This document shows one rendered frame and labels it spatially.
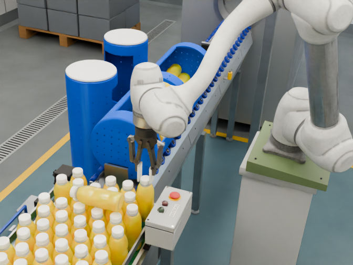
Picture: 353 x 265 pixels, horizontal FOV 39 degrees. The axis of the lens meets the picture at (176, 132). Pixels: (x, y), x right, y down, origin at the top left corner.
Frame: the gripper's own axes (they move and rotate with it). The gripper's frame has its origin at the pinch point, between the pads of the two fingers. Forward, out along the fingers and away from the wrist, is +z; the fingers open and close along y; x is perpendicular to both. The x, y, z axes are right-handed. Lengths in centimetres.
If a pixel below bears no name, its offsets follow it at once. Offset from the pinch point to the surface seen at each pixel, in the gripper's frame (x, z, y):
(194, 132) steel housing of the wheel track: -76, 27, 3
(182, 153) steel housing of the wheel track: -56, 28, 3
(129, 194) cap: 5.8, 6.2, 3.7
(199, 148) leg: -114, 62, 9
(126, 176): -10.7, 12.4, 12.2
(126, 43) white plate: -134, 11, 66
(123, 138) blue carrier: -17.0, -0.9, 15.9
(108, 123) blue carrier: -17.0, -5.9, 22.0
